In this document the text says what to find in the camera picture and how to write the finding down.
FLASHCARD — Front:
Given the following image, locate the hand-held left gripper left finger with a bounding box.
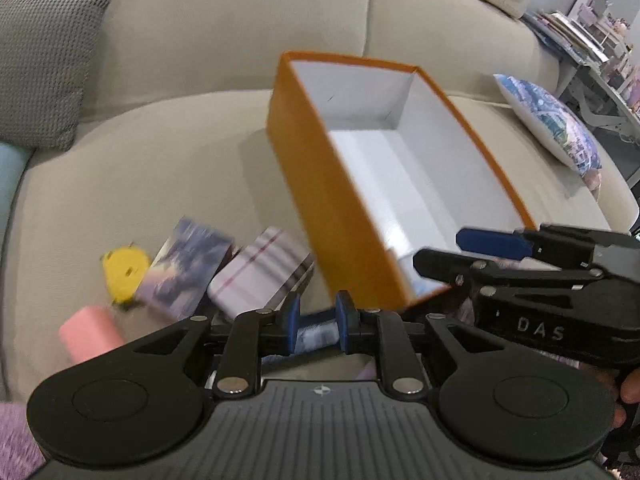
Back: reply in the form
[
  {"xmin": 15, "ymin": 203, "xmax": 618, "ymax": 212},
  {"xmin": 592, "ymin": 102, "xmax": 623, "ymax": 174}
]
[{"xmin": 132, "ymin": 292, "xmax": 302, "ymax": 396}]

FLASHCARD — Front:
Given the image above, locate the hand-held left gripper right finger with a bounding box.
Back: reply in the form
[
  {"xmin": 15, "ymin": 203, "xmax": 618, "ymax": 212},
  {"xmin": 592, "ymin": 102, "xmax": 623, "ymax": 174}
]
[{"xmin": 335, "ymin": 291, "xmax": 501, "ymax": 395}]

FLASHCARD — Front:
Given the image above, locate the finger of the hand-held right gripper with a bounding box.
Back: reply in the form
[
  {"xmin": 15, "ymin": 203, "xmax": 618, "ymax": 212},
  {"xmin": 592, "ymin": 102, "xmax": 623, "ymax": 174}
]
[
  {"xmin": 412, "ymin": 247, "xmax": 608, "ymax": 286},
  {"xmin": 456, "ymin": 225, "xmax": 598, "ymax": 263}
]

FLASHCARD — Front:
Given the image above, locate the blue white printed packet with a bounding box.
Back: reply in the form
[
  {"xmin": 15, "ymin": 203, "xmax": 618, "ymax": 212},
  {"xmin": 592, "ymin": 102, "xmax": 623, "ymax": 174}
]
[{"xmin": 260, "ymin": 310, "xmax": 381, "ymax": 367}]

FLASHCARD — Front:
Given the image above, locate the orange cardboard box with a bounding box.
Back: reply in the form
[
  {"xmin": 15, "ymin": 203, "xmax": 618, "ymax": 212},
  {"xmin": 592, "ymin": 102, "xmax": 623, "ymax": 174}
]
[{"xmin": 266, "ymin": 51, "xmax": 538, "ymax": 311}]

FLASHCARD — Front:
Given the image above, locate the pink box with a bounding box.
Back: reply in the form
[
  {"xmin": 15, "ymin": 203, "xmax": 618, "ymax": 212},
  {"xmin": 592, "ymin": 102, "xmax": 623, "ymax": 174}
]
[{"xmin": 57, "ymin": 305, "xmax": 126, "ymax": 364}]

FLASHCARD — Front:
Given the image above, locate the person's right hand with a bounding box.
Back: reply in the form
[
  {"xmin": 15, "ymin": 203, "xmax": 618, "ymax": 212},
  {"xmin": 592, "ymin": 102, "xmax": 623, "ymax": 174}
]
[{"xmin": 611, "ymin": 366, "xmax": 640, "ymax": 431}]

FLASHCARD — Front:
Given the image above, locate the plaid box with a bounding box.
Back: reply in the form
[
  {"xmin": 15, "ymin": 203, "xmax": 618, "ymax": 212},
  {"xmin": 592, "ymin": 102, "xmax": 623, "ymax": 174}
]
[{"xmin": 207, "ymin": 226, "xmax": 315, "ymax": 322}]

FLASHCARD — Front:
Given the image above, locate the blue printed cushion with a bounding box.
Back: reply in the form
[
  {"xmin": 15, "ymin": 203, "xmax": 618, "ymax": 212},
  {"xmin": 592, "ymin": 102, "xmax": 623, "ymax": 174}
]
[{"xmin": 493, "ymin": 74, "xmax": 607, "ymax": 197}]

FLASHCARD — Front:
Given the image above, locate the yellow round tape measure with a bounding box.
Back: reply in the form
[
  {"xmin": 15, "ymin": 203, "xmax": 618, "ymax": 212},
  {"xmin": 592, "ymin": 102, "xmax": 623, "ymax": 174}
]
[{"xmin": 100, "ymin": 244, "xmax": 153, "ymax": 307}]

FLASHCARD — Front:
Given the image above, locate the white desk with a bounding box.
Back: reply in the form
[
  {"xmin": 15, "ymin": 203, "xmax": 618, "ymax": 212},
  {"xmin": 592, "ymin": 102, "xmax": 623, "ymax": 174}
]
[{"xmin": 550, "ymin": 0, "xmax": 640, "ymax": 192}]

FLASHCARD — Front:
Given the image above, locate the beige sofa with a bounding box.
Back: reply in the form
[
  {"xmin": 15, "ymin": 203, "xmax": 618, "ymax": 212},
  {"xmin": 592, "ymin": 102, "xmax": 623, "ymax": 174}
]
[{"xmin": 0, "ymin": 0, "xmax": 636, "ymax": 411}]

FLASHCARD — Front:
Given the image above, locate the stack of books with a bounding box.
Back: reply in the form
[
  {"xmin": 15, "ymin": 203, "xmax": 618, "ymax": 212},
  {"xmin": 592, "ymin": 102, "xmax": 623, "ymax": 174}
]
[{"xmin": 529, "ymin": 9, "xmax": 609, "ymax": 63}]

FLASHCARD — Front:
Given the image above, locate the purple cloth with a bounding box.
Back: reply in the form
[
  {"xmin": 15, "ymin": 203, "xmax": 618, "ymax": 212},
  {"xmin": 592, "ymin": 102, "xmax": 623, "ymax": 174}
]
[{"xmin": 0, "ymin": 402, "xmax": 47, "ymax": 480}]

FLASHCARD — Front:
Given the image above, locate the light blue pillow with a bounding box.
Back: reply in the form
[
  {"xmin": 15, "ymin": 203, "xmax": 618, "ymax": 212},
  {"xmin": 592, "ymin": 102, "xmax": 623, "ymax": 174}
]
[{"xmin": 0, "ymin": 142, "xmax": 34, "ymax": 241}]

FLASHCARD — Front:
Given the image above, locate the grey checked pillow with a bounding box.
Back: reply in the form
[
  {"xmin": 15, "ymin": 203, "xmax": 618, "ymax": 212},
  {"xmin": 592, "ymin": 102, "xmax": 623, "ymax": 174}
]
[{"xmin": 0, "ymin": 0, "xmax": 117, "ymax": 152}]

